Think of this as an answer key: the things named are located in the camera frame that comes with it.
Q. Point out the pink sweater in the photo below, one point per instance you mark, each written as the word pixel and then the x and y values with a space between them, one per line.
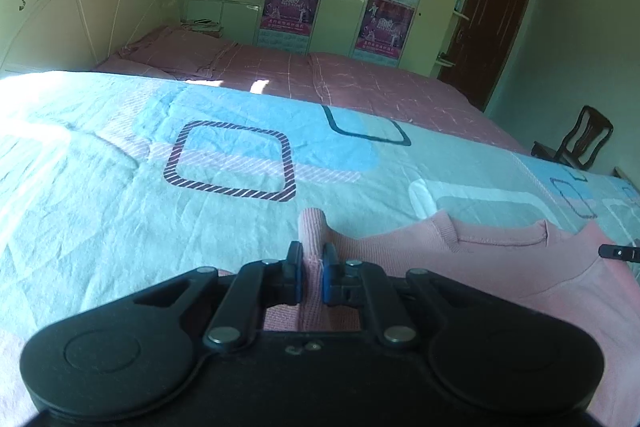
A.
pixel 500 267

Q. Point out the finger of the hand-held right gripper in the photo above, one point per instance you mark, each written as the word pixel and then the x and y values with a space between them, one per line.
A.
pixel 620 253

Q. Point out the dark wooden door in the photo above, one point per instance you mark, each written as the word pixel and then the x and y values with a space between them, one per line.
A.
pixel 490 22

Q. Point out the stack of papers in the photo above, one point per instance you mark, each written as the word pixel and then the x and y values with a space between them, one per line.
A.
pixel 202 27

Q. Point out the pink checked bedsheet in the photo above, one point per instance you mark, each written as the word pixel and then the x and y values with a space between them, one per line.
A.
pixel 375 92

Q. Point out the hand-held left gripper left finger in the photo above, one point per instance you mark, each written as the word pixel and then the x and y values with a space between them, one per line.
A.
pixel 298 274

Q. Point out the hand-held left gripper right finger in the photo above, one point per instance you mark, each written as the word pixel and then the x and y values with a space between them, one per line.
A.
pixel 327 274

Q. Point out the corner shelf unit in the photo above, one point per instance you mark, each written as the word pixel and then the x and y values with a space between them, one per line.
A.
pixel 460 14

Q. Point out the blue patterned bedsheet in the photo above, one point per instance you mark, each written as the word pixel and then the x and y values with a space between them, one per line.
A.
pixel 100 207

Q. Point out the purple wall poster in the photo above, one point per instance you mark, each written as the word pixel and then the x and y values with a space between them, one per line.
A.
pixel 386 27
pixel 291 4

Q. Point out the dark wooden chair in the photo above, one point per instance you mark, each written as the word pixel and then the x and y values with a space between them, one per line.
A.
pixel 582 142

